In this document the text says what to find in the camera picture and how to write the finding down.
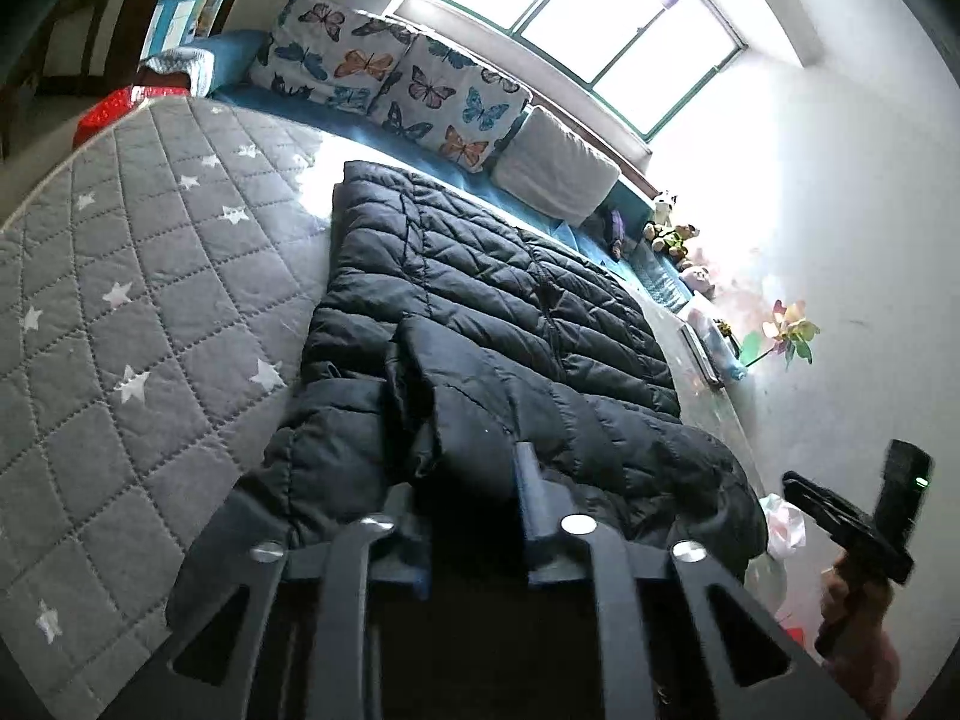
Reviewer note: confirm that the husky plush toy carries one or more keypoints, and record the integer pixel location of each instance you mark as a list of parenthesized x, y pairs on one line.
[(664, 208)]

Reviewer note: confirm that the butterfly print cushion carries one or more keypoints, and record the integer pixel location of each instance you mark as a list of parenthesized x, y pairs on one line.
[(330, 52), (450, 101)]

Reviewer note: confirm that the white pillow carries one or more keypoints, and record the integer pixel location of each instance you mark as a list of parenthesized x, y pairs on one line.
[(555, 165)]

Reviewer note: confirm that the pastel pinwheel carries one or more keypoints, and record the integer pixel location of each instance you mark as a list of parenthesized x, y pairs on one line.
[(787, 330)]

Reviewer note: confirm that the dark wooden door frame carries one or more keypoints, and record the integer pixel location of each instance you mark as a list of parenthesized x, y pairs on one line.
[(131, 15)]

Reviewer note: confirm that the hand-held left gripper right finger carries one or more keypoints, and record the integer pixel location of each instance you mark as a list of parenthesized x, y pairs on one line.
[(536, 510)]

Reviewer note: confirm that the turquoise cabinet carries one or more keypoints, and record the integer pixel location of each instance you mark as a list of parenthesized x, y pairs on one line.
[(180, 15)]

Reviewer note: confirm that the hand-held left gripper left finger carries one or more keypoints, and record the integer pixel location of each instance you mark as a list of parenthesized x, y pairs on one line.
[(409, 540)]

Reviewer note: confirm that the person's right hand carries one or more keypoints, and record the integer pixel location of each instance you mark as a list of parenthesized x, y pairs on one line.
[(851, 604)]

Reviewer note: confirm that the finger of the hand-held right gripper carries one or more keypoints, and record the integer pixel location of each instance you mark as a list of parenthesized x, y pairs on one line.
[(817, 499)]

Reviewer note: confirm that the clear plastic storage box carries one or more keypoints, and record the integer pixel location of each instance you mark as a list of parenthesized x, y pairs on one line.
[(716, 334)]

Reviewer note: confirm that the grey quilted star table cover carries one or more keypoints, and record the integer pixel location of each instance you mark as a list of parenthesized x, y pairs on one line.
[(150, 277)]

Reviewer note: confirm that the dark wooden chair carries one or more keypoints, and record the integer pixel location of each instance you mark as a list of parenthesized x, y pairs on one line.
[(67, 30)]

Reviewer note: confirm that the blue sofa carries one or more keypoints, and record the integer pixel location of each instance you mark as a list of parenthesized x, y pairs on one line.
[(240, 52)]

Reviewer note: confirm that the brown bear plush toy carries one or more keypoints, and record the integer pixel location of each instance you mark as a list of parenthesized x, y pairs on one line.
[(673, 240)]

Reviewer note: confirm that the white plastic bag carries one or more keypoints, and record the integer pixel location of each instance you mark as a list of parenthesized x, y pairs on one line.
[(784, 529)]

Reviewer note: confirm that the silver black keyboard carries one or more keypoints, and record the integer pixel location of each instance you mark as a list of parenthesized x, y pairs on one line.
[(701, 356)]

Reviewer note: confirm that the person's right forearm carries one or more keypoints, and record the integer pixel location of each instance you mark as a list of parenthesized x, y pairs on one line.
[(881, 675)]

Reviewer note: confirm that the green framed window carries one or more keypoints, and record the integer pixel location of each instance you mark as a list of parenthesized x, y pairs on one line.
[(570, 15)]

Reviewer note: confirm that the white knit cloth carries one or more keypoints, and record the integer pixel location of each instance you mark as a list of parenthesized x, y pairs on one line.
[(176, 67)]

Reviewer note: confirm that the red plastic stool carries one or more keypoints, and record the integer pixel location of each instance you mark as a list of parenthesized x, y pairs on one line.
[(120, 109)]

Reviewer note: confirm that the black down jacket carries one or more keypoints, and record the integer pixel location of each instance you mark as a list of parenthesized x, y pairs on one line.
[(487, 300)]

